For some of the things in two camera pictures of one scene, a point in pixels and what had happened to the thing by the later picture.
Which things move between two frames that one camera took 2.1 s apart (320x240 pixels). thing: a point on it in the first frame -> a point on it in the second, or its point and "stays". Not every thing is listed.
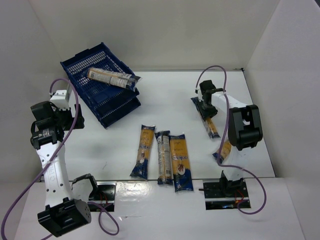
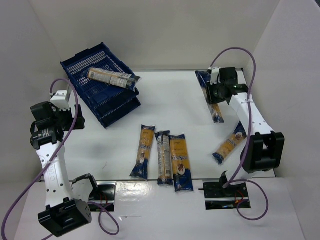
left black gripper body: (77, 118) stays
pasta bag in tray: (126, 80) stays
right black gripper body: (208, 110) -> (210, 93)
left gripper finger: (79, 122) stays
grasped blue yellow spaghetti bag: (209, 123) -> (214, 109)
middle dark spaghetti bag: (165, 168) stays
